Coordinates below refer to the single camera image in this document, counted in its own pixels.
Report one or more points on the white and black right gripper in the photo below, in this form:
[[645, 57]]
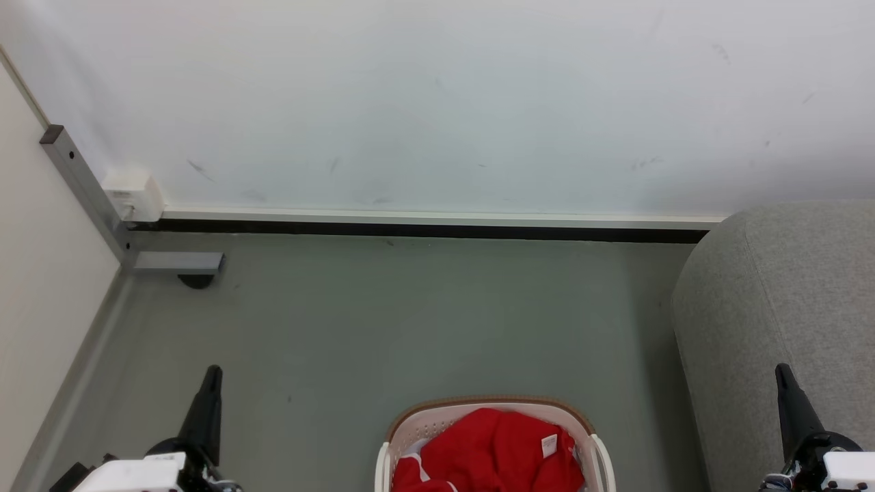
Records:
[[844, 471]]

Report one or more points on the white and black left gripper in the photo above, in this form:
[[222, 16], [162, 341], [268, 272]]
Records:
[[137, 475]]

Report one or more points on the red garment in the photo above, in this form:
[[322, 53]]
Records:
[[492, 451]]

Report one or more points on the grey fabric sofa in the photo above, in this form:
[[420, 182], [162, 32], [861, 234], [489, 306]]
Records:
[[786, 328]]

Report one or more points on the white laundry basket, brown rim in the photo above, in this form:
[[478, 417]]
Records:
[[417, 427]]

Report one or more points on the white and black baseboard strip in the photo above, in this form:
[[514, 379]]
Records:
[[424, 223]]

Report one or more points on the black frame foot pad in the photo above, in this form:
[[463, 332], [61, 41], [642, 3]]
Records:
[[197, 281]]

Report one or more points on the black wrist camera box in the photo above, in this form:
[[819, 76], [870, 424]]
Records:
[[68, 480]]

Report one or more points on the white wall socket box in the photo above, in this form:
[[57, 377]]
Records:
[[133, 193]]

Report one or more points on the grey metal frame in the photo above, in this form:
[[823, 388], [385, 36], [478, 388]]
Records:
[[82, 178]]

